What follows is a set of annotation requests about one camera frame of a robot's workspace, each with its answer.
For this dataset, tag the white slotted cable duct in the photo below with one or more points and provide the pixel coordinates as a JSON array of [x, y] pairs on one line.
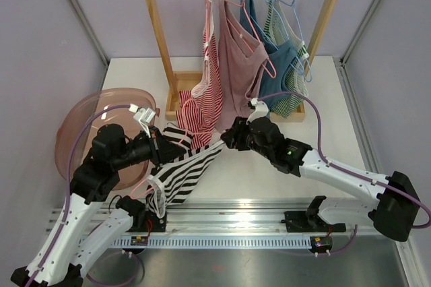
[[212, 242]]

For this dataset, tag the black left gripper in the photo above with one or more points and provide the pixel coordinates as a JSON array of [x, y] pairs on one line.
[[163, 150]]

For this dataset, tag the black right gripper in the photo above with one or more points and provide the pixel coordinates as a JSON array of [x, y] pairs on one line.
[[236, 135]]

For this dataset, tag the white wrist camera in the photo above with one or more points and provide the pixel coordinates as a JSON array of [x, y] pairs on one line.
[[144, 116], [259, 109]]

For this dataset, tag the dusty pink tank top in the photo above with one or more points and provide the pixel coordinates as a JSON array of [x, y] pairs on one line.
[[241, 62]]

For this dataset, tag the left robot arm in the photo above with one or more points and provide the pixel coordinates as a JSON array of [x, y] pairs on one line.
[[63, 261]]

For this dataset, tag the red white striped tank top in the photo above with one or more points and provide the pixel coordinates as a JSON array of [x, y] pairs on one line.
[[200, 108]]

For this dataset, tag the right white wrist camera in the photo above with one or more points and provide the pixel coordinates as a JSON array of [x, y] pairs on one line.
[[259, 109]]

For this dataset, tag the teal blue tank top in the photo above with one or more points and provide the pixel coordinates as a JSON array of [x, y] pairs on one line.
[[272, 74]]

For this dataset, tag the aluminium mounting rail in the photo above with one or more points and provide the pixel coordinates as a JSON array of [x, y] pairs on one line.
[[215, 216]]

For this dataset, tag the translucent pink plastic basin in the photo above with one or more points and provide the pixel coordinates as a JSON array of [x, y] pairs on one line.
[[70, 149]]

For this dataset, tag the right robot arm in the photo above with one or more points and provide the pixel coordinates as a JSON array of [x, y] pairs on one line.
[[388, 203]]

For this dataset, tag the green white striped tank top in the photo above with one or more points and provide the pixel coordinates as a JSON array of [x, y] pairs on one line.
[[278, 27]]

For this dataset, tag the black white striped tank top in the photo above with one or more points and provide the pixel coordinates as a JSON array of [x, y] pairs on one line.
[[177, 181]]

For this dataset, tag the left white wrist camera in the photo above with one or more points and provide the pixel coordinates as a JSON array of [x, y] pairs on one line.
[[144, 116]]

